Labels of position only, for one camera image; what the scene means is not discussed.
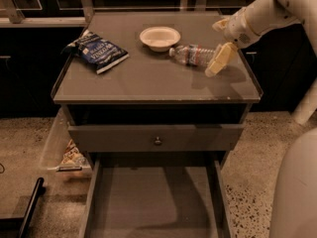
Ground open middle drawer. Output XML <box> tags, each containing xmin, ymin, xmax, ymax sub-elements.
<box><xmin>78</xmin><ymin>159</ymin><xmax>234</xmax><ymax>238</ymax></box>

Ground snack packets in bin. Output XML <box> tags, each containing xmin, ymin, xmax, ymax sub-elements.
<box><xmin>60</xmin><ymin>140</ymin><xmax>87</xmax><ymax>166</ymax></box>

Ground white post leg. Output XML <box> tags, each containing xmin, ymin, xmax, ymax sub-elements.
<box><xmin>292</xmin><ymin>79</ymin><xmax>317</xmax><ymax>125</ymax></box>

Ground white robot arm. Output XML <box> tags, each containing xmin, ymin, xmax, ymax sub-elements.
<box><xmin>205</xmin><ymin>0</ymin><xmax>317</xmax><ymax>77</ymax></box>

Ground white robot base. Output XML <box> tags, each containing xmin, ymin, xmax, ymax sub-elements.
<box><xmin>269</xmin><ymin>129</ymin><xmax>317</xmax><ymax>238</ymax></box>

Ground grey drawer cabinet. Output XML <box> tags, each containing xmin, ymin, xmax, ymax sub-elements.
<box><xmin>53</xmin><ymin>12</ymin><xmax>263</xmax><ymax>157</ymax></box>

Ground top drawer with knob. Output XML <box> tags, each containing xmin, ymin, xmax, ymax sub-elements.
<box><xmin>68</xmin><ymin>125</ymin><xmax>244</xmax><ymax>153</ymax></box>

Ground metal railing frame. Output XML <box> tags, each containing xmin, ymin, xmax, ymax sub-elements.
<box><xmin>0</xmin><ymin>0</ymin><xmax>275</xmax><ymax>30</ymax></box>

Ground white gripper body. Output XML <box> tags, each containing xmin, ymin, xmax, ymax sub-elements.
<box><xmin>224</xmin><ymin>7</ymin><xmax>260</xmax><ymax>49</ymax></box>

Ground blue vinegar chips bag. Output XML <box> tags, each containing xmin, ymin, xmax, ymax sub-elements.
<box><xmin>62</xmin><ymin>30</ymin><xmax>130</xmax><ymax>74</ymax></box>

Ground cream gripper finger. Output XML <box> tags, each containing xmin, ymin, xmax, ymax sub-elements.
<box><xmin>212</xmin><ymin>18</ymin><xmax>230</xmax><ymax>32</ymax></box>
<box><xmin>205</xmin><ymin>43</ymin><xmax>238</xmax><ymax>77</ymax></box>

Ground white paper bowl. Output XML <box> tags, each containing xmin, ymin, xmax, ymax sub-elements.
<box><xmin>140</xmin><ymin>27</ymin><xmax>180</xmax><ymax>53</ymax></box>

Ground black bar on floor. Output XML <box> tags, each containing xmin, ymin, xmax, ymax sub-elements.
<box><xmin>0</xmin><ymin>178</ymin><xmax>46</xmax><ymax>238</ymax></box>

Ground clear plastic storage bin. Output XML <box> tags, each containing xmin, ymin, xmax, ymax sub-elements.
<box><xmin>40</xmin><ymin>109</ymin><xmax>91</xmax><ymax>179</ymax></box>

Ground clear plastic water bottle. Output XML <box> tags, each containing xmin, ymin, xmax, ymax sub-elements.
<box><xmin>168</xmin><ymin>45</ymin><xmax>215</xmax><ymax>67</ymax></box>

